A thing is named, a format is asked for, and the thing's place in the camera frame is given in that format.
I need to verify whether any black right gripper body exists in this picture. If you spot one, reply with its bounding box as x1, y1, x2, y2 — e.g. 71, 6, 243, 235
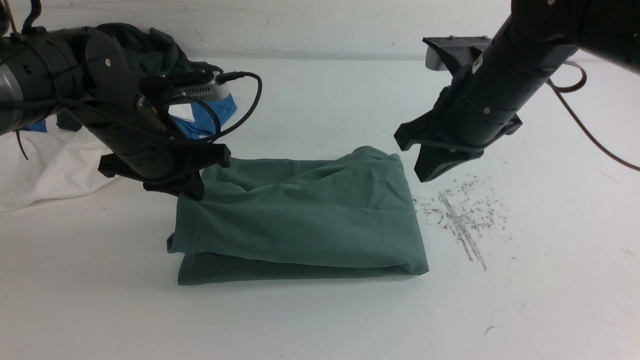
394, 18, 576, 183

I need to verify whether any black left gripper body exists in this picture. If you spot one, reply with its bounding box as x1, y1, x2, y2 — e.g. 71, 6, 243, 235
14, 27, 231, 200

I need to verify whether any green long sleeve shirt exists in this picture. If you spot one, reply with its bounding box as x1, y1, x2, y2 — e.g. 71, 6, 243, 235
167, 146, 429, 286

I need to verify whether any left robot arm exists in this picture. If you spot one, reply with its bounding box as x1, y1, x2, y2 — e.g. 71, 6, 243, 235
1, 27, 231, 200

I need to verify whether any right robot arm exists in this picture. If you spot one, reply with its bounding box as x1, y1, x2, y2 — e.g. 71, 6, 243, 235
394, 0, 640, 182

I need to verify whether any dark grey shirt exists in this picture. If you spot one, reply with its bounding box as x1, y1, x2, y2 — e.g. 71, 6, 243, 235
55, 22, 223, 133

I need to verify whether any white shirt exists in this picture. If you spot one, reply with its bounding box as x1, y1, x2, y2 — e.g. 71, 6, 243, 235
0, 100, 197, 213

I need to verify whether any blue shirt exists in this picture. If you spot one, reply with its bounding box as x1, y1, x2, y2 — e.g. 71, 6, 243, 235
26, 94, 238, 139

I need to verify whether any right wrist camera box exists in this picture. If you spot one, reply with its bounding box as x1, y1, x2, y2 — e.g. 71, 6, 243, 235
422, 35, 493, 76

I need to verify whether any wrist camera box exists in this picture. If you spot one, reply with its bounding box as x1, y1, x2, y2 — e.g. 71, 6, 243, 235
422, 35, 493, 76
142, 70, 231, 103

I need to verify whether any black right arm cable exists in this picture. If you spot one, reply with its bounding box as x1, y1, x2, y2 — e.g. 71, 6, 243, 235
545, 60, 640, 173

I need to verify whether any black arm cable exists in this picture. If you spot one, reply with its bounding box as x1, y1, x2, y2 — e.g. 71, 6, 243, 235
545, 60, 640, 173
0, 0, 263, 161

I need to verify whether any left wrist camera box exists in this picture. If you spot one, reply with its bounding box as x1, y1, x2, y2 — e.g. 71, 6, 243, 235
142, 70, 231, 103

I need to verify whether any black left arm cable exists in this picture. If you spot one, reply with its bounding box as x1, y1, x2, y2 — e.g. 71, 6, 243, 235
0, 0, 263, 161

